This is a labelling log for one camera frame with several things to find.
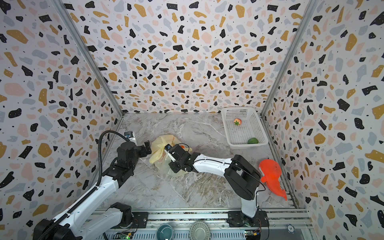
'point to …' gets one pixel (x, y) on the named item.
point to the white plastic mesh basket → (251, 126)
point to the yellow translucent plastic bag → (158, 156)
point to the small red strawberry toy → (237, 121)
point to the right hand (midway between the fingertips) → (169, 160)
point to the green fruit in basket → (252, 140)
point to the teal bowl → (164, 231)
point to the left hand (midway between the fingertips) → (140, 140)
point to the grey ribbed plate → (199, 231)
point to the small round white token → (290, 228)
